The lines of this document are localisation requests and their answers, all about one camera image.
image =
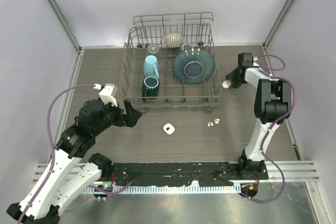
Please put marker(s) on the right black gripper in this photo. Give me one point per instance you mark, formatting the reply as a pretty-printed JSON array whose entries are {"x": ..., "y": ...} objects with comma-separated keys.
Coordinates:
[{"x": 234, "y": 84}]

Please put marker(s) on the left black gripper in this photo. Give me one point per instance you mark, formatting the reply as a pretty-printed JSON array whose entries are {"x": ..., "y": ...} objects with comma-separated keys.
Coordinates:
[{"x": 131, "y": 117}]

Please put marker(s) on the white earbud charging case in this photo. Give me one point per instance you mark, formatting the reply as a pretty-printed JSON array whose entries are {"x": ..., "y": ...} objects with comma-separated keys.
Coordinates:
[{"x": 169, "y": 129}]

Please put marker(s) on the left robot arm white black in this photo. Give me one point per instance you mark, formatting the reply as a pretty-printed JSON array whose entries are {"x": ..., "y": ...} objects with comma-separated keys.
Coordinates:
[{"x": 51, "y": 196}]

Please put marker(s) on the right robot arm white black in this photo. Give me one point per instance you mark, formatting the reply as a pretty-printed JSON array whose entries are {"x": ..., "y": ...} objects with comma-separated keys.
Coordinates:
[{"x": 273, "y": 104}]

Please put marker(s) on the dark green mug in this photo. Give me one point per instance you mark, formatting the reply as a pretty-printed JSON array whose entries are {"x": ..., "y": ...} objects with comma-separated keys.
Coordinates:
[{"x": 150, "y": 87}]

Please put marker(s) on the large blue ceramic plate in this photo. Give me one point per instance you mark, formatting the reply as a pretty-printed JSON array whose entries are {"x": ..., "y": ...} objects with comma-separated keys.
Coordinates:
[{"x": 193, "y": 66}]

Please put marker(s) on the light blue mug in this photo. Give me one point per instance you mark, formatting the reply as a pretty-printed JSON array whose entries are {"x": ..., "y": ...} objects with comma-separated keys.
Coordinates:
[{"x": 151, "y": 66}]

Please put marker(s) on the white rimmed cup behind plate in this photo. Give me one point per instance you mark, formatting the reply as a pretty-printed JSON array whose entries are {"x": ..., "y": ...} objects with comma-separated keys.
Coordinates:
[{"x": 186, "y": 46}]

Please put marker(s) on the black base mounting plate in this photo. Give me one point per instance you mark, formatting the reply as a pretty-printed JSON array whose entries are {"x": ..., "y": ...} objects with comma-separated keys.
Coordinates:
[{"x": 182, "y": 174}]

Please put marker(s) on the small clear glass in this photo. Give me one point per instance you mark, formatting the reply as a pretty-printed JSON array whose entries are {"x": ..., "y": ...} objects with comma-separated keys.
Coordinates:
[{"x": 153, "y": 49}]

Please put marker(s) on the striped beige ceramic jar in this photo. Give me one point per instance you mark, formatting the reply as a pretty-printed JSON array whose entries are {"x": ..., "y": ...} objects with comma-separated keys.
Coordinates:
[{"x": 172, "y": 40}]

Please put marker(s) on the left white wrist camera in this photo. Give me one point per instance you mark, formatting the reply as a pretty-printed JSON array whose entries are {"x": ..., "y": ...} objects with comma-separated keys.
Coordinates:
[{"x": 107, "y": 93}]

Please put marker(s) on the grey wire dish rack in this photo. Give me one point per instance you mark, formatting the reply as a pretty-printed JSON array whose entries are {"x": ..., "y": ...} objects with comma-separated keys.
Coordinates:
[{"x": 149, "y": 29}]

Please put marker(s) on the white slotted cable duct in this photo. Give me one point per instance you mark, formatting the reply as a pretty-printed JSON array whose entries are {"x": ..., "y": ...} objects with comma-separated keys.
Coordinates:
[{"x": 193, "y": 188}]

